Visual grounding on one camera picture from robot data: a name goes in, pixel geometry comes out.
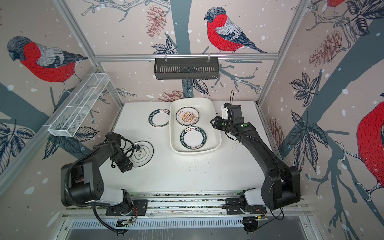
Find white plate black cloud emblem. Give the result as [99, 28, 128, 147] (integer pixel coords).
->
[126, 141, 154, 168]

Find green ring plate mid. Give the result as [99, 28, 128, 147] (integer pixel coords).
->
[180, 127, 207, 150]

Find orange sunburst plate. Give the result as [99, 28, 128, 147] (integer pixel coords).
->
[176, 107, 200, 127]

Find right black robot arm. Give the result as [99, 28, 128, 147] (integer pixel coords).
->
[211, 103, 301, 213]

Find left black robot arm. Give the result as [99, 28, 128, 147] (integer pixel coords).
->
[61, 132, 141, 214]

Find white plastic bin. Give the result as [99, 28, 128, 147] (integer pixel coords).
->
[170, 98, 222, 155]

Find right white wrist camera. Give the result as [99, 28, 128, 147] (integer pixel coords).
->
[222, 106, 229, 120]

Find green ring plate back left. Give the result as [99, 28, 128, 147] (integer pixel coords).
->
[148, 109, 170, 128]

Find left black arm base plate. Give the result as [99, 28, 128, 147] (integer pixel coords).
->
[106, 199, 148, 217]

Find white mesh wall basket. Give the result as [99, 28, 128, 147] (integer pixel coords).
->
[48, 73, 110, 137]

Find horizontal aluminium frame bar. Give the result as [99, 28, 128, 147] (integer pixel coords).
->
[94, 53, 280, 63]

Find black wire shelf basket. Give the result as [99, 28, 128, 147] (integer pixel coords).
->
[154, 58, 219, 80]

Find aluminium mounting rail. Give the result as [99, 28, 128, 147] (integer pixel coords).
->
[63, 193, 312, 218]

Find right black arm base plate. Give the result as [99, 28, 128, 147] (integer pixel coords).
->
[220, 199, 267, 215]

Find right thin black cable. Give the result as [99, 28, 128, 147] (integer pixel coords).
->
[254, 206, 285, 230]

